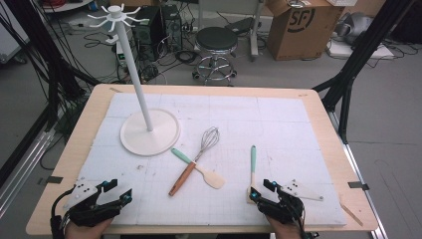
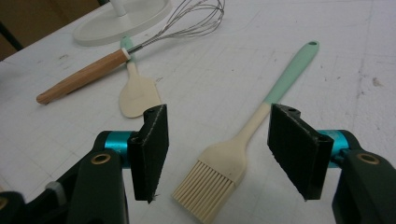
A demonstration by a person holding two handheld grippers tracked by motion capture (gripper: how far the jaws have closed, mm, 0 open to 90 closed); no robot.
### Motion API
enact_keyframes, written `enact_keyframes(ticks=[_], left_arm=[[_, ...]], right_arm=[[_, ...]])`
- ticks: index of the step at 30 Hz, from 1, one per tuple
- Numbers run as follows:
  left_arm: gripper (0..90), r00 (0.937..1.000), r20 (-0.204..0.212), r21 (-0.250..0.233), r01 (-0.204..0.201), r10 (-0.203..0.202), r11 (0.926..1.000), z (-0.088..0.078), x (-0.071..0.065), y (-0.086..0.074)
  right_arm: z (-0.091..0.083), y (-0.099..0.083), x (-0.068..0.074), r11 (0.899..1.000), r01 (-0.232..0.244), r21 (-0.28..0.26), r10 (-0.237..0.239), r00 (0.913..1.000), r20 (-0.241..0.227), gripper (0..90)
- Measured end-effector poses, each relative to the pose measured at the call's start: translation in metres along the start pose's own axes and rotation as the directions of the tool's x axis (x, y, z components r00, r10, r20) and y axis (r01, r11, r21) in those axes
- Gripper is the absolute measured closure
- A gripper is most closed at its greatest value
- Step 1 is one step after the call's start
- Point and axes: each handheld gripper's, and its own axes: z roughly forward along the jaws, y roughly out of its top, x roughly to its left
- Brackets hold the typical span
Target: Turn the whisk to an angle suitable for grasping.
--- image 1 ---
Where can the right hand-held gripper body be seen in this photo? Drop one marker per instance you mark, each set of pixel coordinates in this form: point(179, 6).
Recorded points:
point(282, 207)

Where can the white foam mat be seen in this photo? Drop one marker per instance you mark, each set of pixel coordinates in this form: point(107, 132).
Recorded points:
point(265, 132)

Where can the aluminium rail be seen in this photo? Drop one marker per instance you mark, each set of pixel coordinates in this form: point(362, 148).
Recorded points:
point(361, 186)
point(26, 166)

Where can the white power box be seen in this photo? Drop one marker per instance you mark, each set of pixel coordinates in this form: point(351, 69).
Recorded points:
point(120, 58)

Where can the black round stool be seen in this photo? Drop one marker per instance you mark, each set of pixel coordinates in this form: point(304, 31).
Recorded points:
point(215, 40)

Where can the black metal frame stand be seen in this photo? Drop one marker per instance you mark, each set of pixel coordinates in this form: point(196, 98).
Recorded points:
point(56, 73)
point(361, 49)

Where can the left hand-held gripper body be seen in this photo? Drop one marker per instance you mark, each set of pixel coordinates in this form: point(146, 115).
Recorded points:
point(89, 209)

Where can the white utensil rack stand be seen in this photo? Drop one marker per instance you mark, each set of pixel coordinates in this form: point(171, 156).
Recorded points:
point(132, 59)

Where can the round white table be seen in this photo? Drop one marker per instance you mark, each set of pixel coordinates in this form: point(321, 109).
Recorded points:
point(66, 5)

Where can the dark tape strip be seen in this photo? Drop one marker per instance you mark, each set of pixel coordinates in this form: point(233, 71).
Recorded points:
point(358, 186)
point(54, 180)

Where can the flat white board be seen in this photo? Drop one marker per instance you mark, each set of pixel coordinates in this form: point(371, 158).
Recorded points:
point(358, 49)

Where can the person's right hand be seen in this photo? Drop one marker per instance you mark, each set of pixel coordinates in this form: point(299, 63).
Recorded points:
point(285, 232)

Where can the cardboard box with black logo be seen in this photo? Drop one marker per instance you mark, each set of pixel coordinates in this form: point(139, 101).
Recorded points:
point(298, 33)

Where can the grey device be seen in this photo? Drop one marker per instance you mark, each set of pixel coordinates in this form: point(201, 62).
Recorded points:
point(353, 25)

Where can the brown cardboard box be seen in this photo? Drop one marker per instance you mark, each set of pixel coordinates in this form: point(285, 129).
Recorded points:
point(126, 2)

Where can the black computer tower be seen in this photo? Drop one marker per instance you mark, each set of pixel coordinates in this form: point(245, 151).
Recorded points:
point(172, 26)
point(146, 33)

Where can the brown tape piece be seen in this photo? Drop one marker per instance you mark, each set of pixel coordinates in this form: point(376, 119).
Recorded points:
point(115, 89)

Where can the person's left hand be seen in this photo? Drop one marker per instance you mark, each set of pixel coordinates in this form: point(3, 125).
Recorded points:
point(86, 232)

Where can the flat black device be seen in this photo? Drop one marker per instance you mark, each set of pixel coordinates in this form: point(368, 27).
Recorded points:
point(239, 25)

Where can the grey metal stand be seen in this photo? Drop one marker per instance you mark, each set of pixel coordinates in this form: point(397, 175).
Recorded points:
point(254, 33)

